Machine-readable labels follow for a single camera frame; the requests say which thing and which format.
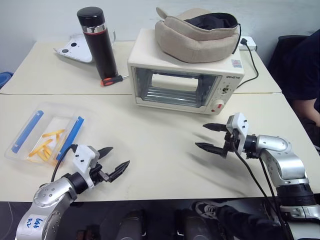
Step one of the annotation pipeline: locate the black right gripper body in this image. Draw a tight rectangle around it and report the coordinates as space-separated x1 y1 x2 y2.
222 129 241 160

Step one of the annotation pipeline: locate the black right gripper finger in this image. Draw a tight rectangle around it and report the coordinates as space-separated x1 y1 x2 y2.
194 142 227 158
202 122 229 134

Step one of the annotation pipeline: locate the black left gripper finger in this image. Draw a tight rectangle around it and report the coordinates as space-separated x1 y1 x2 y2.
107 160 131 183
97 146 114 162

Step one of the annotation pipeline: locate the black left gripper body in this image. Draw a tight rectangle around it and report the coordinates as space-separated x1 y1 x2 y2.
89 163 111 185

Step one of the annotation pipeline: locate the white red oven knob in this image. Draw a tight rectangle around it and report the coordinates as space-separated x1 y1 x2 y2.
211 99 229 113

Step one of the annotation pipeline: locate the glass oven door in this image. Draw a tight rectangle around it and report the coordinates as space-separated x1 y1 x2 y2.
131 65 222 109

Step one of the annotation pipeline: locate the cream toaster oven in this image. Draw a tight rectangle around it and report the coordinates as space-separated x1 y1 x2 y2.
126 27 245 116

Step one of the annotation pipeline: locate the blue container latch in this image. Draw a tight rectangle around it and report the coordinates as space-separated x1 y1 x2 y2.
10 109 45 154
55 115 85 162

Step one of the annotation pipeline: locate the clear plastic container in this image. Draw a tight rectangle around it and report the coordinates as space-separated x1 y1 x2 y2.
4 101 86 168

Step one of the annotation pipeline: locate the beige fabric cushion black lining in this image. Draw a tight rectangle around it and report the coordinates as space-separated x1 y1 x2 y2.
154 6 242 64

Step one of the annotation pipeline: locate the white power strip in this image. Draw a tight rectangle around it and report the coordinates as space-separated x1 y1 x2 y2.
238 35 258 52

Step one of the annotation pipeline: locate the black thermos bottle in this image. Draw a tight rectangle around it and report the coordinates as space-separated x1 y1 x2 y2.
76 6 119 81

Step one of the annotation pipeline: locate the white plastic panel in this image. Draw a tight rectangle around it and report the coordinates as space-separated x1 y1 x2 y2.
52 29 117 65

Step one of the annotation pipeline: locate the person in dark clothes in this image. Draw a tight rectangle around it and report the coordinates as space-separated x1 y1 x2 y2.
266 29 320 155

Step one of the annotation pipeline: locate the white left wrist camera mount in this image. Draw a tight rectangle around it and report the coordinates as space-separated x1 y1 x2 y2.
71 144 101 189

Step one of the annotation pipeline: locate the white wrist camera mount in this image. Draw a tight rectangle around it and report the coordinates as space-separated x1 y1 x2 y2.
71 144 101 189
225 112 250 154

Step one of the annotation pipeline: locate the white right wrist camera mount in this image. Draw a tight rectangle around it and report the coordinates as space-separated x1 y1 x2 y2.
225 112 250 154

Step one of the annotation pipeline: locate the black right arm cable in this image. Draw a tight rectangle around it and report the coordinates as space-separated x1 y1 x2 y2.
230 137 295 240
258 152 288 240

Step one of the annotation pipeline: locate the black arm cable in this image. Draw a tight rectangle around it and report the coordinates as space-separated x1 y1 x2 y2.
50 144 78 183
230 137 295 240
258 152 288 240

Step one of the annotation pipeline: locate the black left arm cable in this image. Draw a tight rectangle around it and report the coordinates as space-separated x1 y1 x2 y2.
50 144 78 183

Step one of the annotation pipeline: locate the orange black handled screwdriver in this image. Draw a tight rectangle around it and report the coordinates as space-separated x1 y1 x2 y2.
99 74 130 88

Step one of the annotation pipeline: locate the black power cable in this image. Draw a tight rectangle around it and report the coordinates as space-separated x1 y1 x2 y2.
234 38 259 90

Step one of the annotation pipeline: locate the thin black cord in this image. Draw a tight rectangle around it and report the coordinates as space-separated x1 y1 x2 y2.
230 22 243 55

